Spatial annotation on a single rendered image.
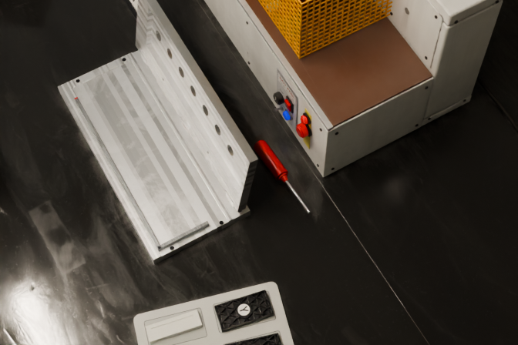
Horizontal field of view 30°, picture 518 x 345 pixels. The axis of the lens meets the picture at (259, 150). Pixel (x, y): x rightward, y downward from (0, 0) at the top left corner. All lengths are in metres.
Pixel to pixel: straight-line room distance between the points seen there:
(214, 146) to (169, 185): 0.12
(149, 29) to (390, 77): 0.49
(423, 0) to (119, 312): 0.78
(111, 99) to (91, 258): 0.34
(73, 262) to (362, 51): 0.67
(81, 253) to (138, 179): 0.18
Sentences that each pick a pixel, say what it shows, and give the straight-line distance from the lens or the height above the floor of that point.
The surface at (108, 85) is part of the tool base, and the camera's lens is 2.01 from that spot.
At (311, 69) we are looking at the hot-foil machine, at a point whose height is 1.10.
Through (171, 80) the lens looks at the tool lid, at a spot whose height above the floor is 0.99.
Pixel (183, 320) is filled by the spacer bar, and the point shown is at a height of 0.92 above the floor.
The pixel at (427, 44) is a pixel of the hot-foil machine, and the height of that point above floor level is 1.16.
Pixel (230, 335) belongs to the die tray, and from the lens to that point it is 1.77.
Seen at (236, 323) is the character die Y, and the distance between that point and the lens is 1.77.
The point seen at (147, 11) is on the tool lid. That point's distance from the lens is 1.90.
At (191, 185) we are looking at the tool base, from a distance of 1.88.
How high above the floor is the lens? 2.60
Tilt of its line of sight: 62 degrees down
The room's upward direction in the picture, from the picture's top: 2 degrees counter-clockwise
